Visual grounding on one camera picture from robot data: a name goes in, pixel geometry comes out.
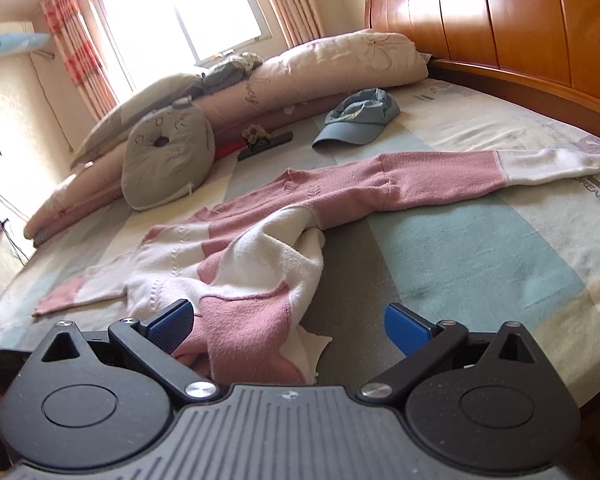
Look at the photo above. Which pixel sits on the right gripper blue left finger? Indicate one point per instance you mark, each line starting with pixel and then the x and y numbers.
pixel 147 347

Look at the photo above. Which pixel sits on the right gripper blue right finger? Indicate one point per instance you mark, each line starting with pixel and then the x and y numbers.
pixel 428 348

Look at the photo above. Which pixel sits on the pink and white knit sweater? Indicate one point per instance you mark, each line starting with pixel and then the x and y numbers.
pixel 251 266

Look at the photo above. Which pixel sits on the grey cat face cushion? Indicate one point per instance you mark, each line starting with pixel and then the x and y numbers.
pixel 169 155

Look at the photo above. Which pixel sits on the red stick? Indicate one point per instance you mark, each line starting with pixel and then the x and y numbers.
pixel 227 149

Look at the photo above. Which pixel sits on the grey pillow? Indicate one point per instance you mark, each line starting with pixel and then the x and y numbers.
pixel 115 127

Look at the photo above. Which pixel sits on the black hair clip with flower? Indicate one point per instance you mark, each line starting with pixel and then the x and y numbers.
pixel 258 141

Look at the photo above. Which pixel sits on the blue baseball cap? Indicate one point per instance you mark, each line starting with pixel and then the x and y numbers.
pixel 359 119

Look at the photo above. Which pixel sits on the grey folded cloth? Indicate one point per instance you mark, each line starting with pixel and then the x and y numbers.
pixel 230 70

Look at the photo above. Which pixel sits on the floral cream rolled quilt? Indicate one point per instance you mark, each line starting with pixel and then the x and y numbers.
pixel 302 82

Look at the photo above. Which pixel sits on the left striped curtain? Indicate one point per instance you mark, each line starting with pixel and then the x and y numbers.
pixel 82 62

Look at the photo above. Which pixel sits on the window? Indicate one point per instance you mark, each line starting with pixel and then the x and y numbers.
pixel 152 39

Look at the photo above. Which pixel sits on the air conditioner with blue cover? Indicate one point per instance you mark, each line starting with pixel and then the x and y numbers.
pixel 20 37

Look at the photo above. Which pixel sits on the wooden headboard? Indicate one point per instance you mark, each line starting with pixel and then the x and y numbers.
pixel 541 54

